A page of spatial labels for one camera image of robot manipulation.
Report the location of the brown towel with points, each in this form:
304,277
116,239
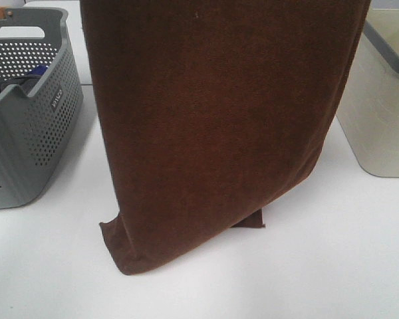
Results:
210,110

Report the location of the grey perforated laundry basket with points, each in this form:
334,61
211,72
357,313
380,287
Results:
35,127

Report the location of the beige plastic bin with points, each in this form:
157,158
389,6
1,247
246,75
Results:
369,108

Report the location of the blue grey clothes in basket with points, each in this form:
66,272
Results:
27,81

